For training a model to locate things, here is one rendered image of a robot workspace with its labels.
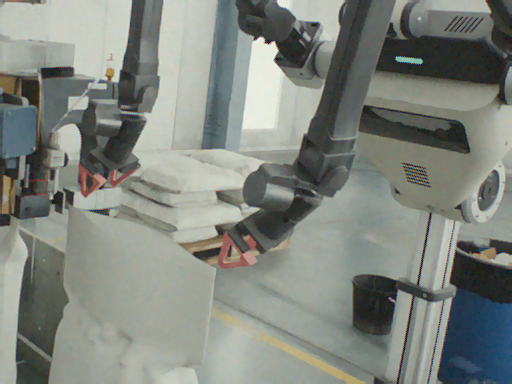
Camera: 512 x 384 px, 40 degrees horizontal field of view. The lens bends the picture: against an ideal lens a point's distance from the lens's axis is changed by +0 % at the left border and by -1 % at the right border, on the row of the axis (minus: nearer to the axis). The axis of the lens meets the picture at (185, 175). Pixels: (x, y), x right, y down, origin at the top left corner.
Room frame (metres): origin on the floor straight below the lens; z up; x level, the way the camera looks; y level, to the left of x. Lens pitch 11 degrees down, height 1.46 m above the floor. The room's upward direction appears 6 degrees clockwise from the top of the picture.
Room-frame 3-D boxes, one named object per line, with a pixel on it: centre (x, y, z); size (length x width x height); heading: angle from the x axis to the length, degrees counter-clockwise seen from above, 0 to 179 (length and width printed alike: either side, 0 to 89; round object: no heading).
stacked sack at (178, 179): (4.51, -0.07, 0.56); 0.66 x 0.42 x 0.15; 134
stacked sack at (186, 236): (4.61, 0.11, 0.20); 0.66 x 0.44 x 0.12; 44
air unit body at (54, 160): (1.55, 0.30, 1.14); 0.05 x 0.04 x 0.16; 134
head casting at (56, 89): (1.75, 0.36, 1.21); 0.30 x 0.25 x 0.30; 44
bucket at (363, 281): (3.61, -1.12, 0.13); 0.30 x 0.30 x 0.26
